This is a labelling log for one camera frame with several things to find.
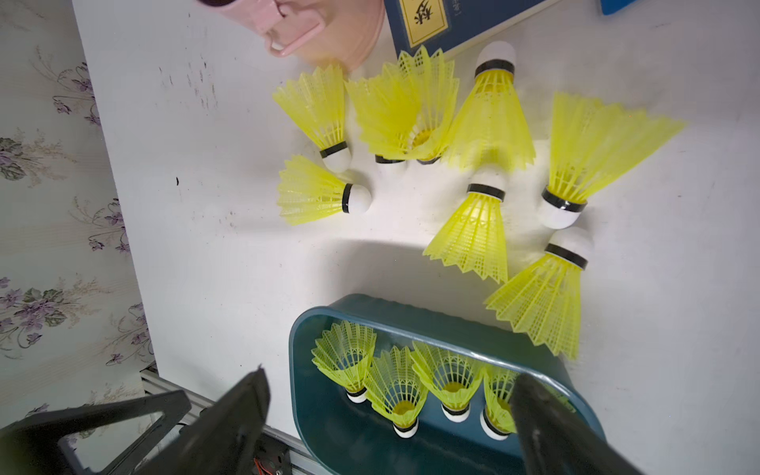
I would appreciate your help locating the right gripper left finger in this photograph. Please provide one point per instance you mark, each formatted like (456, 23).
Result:
(222, 440)

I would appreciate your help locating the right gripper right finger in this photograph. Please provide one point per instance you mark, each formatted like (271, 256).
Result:
(554, 441)

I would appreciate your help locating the dark teal storage tray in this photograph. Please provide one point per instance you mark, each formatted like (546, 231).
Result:
(349, 438)

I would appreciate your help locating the yellow shuttlecock lower right pile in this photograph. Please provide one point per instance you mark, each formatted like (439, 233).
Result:
(544, 300)

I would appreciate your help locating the yellow shuttlecock pile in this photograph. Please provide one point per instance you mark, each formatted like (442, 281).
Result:
(308, 193)
(490, 126)
(544, 300)
(316, 103)

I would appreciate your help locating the yellow shuttlecock lower left pile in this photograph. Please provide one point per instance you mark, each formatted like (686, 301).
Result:
(308, 193)

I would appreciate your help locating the yellow shuttlecock centre pile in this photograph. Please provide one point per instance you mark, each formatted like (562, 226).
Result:
(490, 126)

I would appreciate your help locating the pink pen cup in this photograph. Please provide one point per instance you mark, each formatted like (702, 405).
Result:
(321, 33)

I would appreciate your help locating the dark blue book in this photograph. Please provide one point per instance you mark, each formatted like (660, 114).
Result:
(454, 25)

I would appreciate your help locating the aluminium front rail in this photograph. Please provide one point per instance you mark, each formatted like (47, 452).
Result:
(275, 452)

